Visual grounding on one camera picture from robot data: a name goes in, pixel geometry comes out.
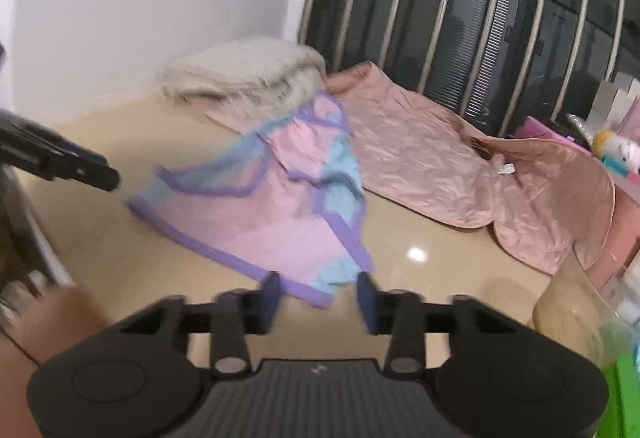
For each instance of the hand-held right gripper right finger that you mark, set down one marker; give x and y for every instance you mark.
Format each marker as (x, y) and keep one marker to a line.
(367, 303)

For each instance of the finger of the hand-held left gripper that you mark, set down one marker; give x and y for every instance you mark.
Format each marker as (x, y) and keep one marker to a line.
(75, 166)

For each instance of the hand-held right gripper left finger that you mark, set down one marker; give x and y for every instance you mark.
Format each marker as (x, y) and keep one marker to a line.
(270, 300)

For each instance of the pink blue purple-trimmed garment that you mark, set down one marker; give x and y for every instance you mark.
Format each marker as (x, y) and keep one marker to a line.
(300, 198)

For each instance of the pink satin garment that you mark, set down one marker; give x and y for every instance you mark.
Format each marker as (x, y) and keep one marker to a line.
(430, 168)

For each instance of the white fluffy blanket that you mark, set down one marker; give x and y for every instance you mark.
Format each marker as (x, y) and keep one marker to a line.
(245, 73)

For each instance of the clear plastic container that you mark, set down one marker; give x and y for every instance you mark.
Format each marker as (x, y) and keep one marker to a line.
(570, 313)

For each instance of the pink box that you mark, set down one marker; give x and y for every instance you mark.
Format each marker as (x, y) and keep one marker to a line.
(547, 133)

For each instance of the green plastic object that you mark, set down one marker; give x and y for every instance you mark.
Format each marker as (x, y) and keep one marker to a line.
(625, 388)

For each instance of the white yellow plush toy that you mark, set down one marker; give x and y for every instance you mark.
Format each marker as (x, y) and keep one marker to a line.
(617, 151)

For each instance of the metal window bars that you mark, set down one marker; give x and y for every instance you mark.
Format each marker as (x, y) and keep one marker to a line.
(480, 8)

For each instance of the white cardboard boxes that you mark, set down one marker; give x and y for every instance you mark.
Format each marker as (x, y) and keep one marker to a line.
(620, 101)

